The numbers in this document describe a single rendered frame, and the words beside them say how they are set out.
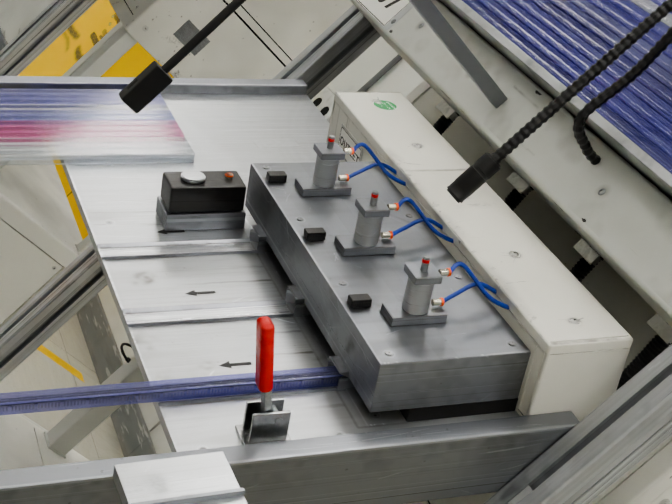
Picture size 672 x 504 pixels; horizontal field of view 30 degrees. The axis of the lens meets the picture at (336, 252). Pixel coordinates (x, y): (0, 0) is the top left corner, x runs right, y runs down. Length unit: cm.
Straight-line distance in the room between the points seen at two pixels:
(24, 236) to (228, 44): 54
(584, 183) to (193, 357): 38
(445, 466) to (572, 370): 13
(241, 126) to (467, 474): 59
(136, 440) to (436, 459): 287
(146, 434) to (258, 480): 288
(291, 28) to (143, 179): 114
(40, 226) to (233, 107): 102
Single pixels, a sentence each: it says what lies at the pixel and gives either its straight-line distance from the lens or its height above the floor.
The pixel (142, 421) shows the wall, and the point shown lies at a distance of 386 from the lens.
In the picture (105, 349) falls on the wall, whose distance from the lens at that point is 419.
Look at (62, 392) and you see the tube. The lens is 97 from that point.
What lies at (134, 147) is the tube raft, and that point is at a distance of 135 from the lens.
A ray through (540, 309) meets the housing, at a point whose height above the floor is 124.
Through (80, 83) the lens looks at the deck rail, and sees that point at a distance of 149.
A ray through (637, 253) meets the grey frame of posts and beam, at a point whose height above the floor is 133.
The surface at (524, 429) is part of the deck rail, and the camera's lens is 102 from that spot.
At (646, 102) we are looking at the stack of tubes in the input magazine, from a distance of 113.
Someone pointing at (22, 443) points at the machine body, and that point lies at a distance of 169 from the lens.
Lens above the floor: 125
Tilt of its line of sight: 6 degrees down
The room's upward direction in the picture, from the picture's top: 48 degrees clockwise
